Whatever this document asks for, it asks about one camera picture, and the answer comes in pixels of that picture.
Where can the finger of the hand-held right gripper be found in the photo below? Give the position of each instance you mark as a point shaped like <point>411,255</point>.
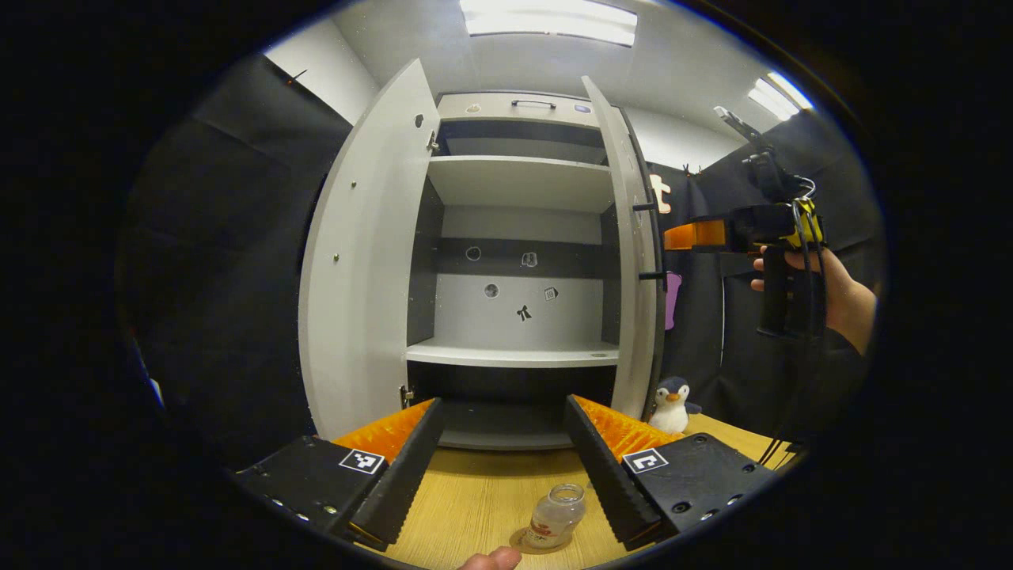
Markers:
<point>696,234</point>

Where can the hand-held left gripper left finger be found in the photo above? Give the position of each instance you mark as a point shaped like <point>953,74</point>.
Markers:
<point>404,483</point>

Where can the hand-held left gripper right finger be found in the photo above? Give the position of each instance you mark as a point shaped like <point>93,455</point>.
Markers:
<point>605,483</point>

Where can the clear plastic bottle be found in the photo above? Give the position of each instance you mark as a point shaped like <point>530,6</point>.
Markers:
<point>554,518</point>

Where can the white cabinet door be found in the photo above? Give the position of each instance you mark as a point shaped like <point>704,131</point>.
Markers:
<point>633,317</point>
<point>356,277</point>

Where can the white cabinet shelf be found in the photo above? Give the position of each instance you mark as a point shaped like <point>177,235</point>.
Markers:
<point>522,182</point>
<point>506,352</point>

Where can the white cabinet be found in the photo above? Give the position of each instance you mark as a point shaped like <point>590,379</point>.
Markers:
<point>514,226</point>

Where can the white cabinet drawer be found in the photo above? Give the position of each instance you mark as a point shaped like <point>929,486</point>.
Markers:
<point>491,111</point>

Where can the penguin plush toy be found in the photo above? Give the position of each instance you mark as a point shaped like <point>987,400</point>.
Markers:
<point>671,412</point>

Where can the small ceiling light panel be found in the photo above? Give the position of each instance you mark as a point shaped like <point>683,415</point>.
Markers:
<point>779,95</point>

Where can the large ceiling light panel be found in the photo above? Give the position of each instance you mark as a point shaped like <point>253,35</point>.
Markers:
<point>550,20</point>

